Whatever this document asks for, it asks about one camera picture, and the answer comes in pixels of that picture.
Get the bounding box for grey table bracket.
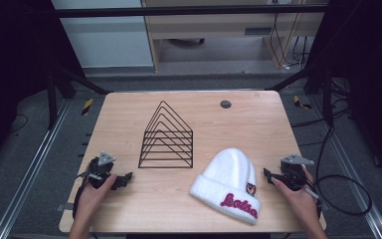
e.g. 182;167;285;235
55;202;76;213

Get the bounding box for dark curtain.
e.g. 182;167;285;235
0;0;88;178
302;0;382;185

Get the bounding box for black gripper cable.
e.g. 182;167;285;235
72;178;92;221

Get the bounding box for light wooden desk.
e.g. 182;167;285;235
141;0;329;74

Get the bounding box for black looped cable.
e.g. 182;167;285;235
313;123;373;217

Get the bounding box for yellow black hazard tape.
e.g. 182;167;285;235
292;95;313;111
81;98;95;117

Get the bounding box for black wire rack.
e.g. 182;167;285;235
137;100;194;169

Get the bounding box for person's left hand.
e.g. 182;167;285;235
74;173;118;221

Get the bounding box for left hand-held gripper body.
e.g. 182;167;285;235
77;151;117;190

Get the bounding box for black horizontal frame bar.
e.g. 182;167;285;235
53;3;329;19

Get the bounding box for white knit beanie hat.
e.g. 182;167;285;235
189;147;262;226

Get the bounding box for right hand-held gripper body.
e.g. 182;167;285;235
278;153;316;192

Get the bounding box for black metal stand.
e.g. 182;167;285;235
45;61;112;131
264;64;335;127

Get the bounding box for bundle of hanging cables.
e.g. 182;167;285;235
269;11;311;71

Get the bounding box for aluminium floor rail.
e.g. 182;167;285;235
0;99;73;239
311;96;382;239

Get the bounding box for black floor cables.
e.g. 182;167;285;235
290;78;354;147

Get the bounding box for white cabinet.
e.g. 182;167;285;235
50;0;155;70

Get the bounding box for person's right hand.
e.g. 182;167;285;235
271;166;320;228

